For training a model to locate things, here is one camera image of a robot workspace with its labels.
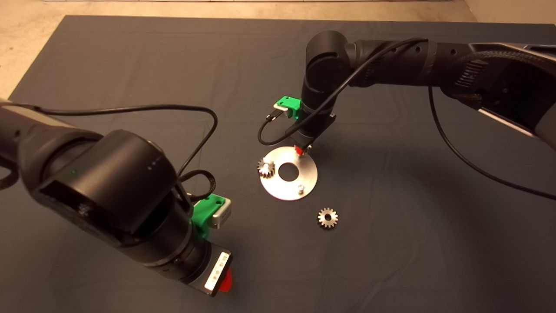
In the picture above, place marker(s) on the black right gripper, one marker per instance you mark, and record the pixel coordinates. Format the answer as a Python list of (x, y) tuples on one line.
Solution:
[(319, 126)]

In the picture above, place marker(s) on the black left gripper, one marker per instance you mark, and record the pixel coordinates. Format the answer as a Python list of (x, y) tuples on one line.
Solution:
[(204, 267)]

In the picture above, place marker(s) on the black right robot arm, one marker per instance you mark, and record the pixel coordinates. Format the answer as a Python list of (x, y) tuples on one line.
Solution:
[(391, 61)]

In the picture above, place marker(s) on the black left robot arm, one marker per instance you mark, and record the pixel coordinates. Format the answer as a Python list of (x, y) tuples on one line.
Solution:
[(108, 187)]

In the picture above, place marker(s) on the round metal carrier plate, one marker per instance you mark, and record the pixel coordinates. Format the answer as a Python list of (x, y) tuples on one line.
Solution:
[(304, 182)]

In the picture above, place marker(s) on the dark grey table cloth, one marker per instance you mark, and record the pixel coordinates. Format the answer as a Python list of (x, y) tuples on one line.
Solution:
[(391, 261)]

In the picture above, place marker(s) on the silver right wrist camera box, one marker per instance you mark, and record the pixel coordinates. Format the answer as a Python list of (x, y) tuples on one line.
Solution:
[(281, 109)]

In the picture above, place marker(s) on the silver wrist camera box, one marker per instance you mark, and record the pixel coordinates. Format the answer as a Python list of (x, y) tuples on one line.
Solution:
[(220, 215), (281, 109)]

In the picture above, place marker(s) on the green right camera mount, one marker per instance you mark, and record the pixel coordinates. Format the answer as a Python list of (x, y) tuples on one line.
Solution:
[(290, 104)]

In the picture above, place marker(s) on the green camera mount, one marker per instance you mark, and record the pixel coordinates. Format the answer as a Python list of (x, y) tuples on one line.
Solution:
[(204, 215), (290, 104)]

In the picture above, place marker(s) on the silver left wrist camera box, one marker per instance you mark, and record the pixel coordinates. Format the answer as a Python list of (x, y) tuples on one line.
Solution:
[(220, 215)]

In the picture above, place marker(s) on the green left camera mount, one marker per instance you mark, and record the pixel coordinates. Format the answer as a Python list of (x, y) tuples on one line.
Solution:
[(204, 215)]

